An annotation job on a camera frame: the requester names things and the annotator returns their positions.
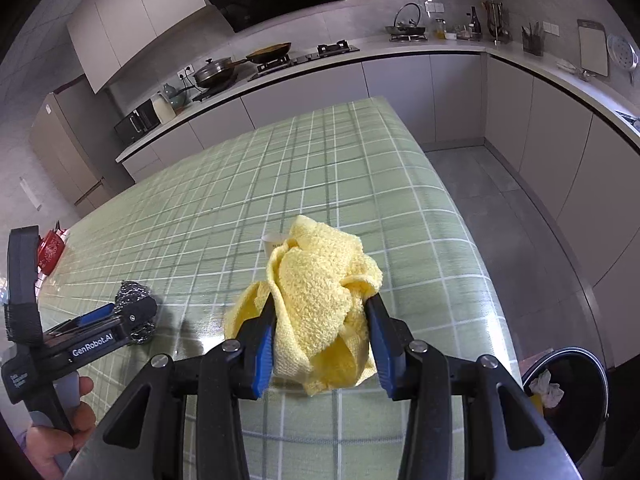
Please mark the white cutting board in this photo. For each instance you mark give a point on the white cutting board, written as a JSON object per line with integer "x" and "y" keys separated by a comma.
{"x": 592, "y": 48}

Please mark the beige refrigerator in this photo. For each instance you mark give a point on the beige refrigerator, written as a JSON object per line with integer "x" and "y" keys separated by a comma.
{"x": 74, "y": 138}

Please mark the yellow cloth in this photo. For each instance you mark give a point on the yellow cloth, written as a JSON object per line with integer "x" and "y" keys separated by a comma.
{"x": 319, "y": 279}

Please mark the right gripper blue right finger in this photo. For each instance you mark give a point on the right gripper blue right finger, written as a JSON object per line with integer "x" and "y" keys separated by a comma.
{"x": 504, "y": 436}

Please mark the black round trash bin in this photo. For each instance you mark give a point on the black round trash bin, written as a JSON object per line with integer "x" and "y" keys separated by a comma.
{"x": 579, "y": 420}

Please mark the utensil holder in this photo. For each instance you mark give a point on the utensil holder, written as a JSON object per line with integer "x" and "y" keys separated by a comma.
{"x": 533, "y": 39}

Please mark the lidded black wok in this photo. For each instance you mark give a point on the lidded black wok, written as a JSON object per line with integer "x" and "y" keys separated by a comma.
{"x": 213, "y": 74}

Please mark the gas stove top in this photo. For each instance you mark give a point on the gas stove top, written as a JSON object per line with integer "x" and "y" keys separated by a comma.
{"x": 322, "y": 51}

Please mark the black microwave oven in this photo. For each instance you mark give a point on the black microwave oven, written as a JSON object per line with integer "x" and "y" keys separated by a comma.
{"x": 137, "y": 123}

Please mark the left hand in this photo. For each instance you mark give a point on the left hand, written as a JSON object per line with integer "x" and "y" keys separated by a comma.
{"x": 43, "y": 444}

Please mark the frying pan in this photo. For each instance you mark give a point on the frying pan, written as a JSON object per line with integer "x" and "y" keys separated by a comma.
{"x": 268, "y": 54}

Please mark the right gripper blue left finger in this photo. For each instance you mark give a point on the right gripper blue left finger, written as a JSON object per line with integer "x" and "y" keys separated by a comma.
{"x": 142, "y": 435}

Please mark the sink faucet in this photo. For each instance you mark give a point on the sink faucet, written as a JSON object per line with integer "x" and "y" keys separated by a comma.
{"x": 407, "y": 25}

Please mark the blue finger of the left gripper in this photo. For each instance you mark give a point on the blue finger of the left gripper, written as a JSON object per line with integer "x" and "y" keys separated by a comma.
{"x": 95, "y": 315}
{"x": 138, "y": 317}

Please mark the white kettle jug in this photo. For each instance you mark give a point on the white kettle jug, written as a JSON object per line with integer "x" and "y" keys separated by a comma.
{"x": 162, "y": 108}

